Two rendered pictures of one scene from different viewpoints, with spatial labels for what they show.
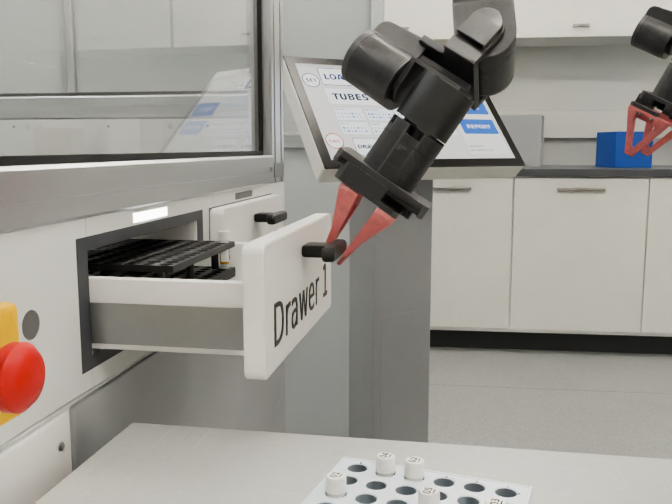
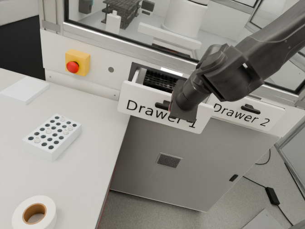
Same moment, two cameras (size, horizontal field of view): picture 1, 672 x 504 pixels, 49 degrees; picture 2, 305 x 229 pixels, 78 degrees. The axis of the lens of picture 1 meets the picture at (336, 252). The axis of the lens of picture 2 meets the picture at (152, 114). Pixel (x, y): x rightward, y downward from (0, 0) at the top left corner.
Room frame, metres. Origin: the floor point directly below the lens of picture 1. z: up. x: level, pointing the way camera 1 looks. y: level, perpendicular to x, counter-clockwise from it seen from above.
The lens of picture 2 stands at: (0.55, -0.43, 1.20)
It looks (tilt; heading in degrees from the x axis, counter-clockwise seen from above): 37 degrees down; 74
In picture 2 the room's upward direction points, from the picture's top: 20 degrees clockwise
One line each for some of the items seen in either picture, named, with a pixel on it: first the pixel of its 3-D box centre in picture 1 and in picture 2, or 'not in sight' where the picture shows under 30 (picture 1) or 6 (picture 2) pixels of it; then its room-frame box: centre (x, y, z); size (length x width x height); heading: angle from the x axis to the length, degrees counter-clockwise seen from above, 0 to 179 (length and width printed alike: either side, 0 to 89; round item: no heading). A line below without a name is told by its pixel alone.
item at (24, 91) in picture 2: not in sight; (26, 89); (0.26, 0.15, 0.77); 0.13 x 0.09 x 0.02; 76
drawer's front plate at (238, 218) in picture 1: (250, 239); (242, 110); (1.05, 0.12, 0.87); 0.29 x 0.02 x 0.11; 170
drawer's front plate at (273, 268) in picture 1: (295, 281); (164, 108); (0.72, 0.04, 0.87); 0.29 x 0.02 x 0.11; 170
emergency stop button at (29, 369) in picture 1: (8, 376); (73, 66); (0.41, 0.18, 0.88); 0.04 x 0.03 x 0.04; 170
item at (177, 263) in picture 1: (198, 254); (167, 87); (0.73, 0.14, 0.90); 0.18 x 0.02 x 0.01; 170
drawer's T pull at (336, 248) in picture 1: (322, 249); (167, 105); (0.71, 0.01, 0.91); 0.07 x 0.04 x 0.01; 170
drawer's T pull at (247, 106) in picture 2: (268, 217); (249, 108); (1.05, 0.09, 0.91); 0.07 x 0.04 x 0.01; 170
